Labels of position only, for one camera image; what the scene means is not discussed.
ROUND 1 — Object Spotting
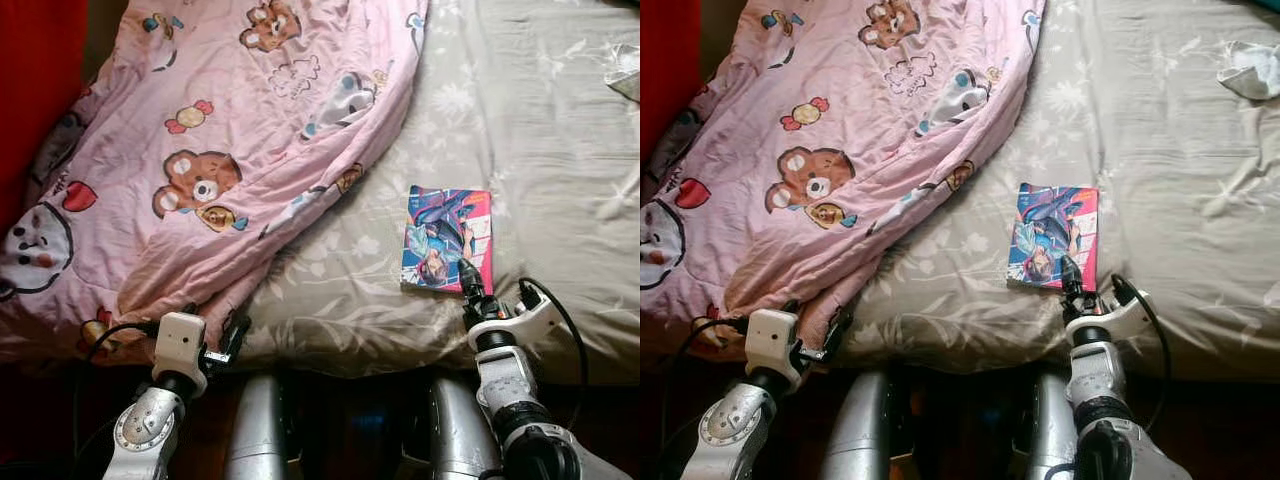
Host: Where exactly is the white sock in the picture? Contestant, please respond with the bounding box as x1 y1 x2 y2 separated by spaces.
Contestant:
602 44 641 103
1216 41 1280 102

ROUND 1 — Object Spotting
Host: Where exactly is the pink bear print quilt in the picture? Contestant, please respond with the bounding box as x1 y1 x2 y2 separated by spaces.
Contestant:
640 0 1049 353
0 0 431 363

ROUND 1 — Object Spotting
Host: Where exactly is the silver left robot leg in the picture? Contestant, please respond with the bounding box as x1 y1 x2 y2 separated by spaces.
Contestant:
818 370 898 480
224 372 303 480

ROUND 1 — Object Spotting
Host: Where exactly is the silver right robot leg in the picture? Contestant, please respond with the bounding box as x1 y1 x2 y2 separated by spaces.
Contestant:
403 375 503 480
1018 372 1083 480

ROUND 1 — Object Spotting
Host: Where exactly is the red cushion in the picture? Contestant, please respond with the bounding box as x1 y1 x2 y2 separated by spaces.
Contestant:
0 0 91 239
640 0 703 166

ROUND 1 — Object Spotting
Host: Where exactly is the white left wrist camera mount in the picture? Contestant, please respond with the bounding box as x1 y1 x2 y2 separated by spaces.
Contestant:
151 311 209 396
744 308 803 393

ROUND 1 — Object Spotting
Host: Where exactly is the silver robot leg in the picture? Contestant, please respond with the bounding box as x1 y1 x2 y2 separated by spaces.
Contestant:
403 375 503 480
818 370 898 480
1018 372 1083 480
224 372 303 480

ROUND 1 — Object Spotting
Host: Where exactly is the colourful comic book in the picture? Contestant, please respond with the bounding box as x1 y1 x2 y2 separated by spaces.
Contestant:
400 185 495 297
1006 182 1100 294

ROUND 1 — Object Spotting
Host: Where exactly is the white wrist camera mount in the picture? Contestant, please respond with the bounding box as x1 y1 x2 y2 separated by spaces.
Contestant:
1064 289 1153 348
151 311 209 396
744 308 803 393
466 293 563 353

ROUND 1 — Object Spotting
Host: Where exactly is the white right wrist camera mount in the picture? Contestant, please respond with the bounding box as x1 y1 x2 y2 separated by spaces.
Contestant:
1064 289 1153 348
466 293 563 353

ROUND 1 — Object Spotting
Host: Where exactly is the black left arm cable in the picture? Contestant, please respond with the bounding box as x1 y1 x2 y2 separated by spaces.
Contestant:
660 315 751 471
72 318 161 471

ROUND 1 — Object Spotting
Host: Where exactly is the beige floral bed sheet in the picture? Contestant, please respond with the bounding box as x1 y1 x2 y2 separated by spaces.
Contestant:
840 0 1280 386
235 0 641 386

